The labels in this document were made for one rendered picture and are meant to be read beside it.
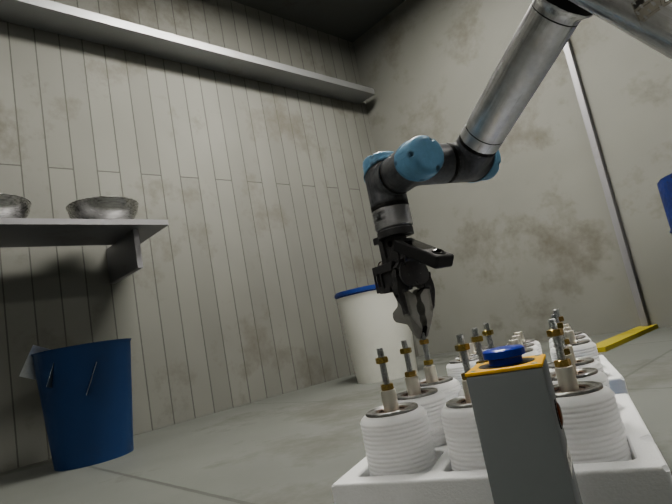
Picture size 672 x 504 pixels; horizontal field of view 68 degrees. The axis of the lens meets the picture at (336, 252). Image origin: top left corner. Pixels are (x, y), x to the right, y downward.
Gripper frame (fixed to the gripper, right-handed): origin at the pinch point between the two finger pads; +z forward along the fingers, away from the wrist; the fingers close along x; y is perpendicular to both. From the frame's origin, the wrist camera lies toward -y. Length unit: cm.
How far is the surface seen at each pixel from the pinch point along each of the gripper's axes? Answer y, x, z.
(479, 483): -26.0, 20.3, 17.4
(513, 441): -38.7, 27.7, 9.6
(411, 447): -16.4, 21.5, 13.8
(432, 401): -10.3, 10.8, 10.4
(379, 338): 195, -139, 7
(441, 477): -21.9, 22.3, 16.6
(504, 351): -38.6, 25.9, 1.9
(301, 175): 285, -159, -140
